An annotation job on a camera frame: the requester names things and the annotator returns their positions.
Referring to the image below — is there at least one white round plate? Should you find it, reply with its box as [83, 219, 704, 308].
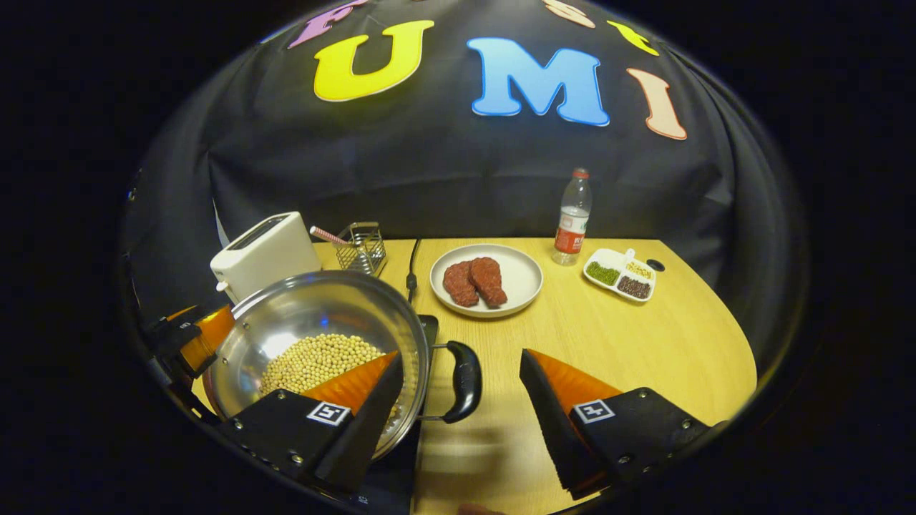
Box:
[429, 244, 544, 319]

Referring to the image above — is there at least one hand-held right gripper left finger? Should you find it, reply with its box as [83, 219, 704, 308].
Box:
[218, 352, 405, 494]

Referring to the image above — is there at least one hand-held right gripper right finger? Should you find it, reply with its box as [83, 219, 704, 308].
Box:
[520, 348, 713, 500]

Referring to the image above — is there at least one wire mesh holder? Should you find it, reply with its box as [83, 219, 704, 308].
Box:
[335, 222, 388, 277]

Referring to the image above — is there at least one heap of soybeans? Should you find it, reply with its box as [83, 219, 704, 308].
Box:
[259, 333, 401, 423]

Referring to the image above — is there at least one stainless steel pot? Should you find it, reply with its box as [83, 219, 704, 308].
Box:
[203, 270, 483, 461]

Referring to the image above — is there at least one white toaster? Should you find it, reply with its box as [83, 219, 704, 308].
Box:
[210, 212, 323, 305]

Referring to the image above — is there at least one black induction cooktop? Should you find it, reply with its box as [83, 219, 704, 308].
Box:
[336, 313, 439, 514]

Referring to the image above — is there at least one black power cable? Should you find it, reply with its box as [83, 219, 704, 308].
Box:
[405, 239, 423, 305]

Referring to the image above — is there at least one raw red meat piece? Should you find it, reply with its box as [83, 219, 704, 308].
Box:
[442, 261, 480, 308]
[469, 257, 509, 309]

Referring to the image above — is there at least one clear plastic water bottle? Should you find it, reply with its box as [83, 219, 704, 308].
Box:
[552, 167, 593, 266]

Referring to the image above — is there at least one white divided dish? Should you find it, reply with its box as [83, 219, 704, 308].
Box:
[583, 247, 657, 303]

